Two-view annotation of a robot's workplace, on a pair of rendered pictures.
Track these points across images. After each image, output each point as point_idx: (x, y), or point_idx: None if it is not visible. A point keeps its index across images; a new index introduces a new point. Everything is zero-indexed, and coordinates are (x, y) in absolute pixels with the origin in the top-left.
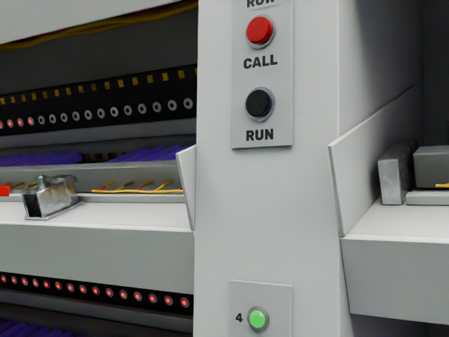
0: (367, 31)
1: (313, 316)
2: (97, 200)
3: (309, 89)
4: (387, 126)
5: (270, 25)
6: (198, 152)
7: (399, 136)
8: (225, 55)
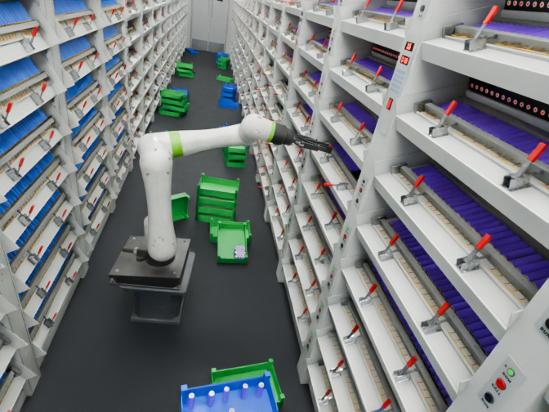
0: (381, 196)
1: (351, 233)
2: (349, 190)
3: (361, 203)
4: (384, 211)
5: (361, 190)
6: (351, 200)
7: (390, 212)
8: (358, 189)
